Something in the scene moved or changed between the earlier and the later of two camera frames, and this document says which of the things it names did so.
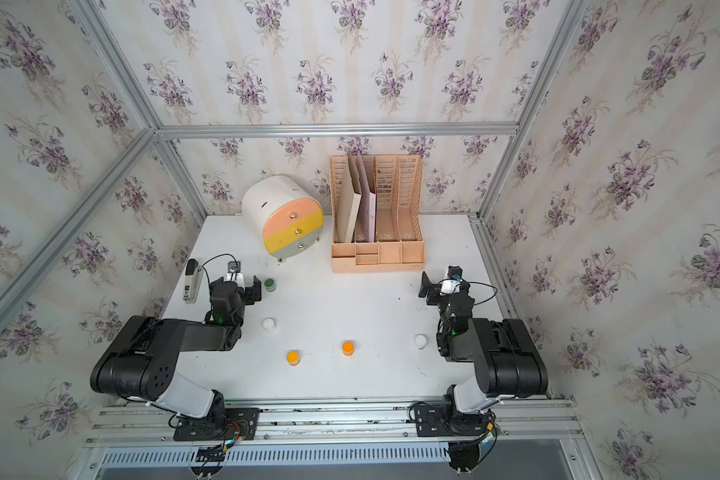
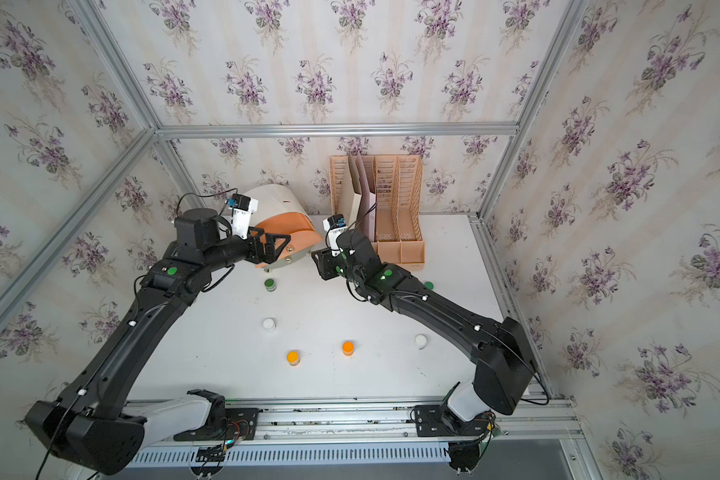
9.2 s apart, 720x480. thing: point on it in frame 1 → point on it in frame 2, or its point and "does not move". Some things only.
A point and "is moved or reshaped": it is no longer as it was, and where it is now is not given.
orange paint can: [348, 348] does not move
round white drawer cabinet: [283, 213] is moved or reshaped
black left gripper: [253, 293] → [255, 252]
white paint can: [420, 341] does not move
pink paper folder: [365, 232] does not move
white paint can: [269, 324] does not move
